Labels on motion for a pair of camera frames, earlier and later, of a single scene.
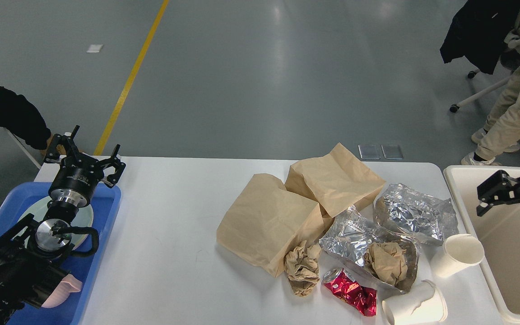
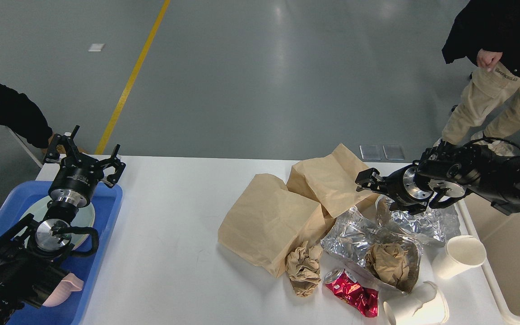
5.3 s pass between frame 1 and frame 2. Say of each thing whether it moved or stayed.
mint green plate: stayed
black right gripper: moved
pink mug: stayed
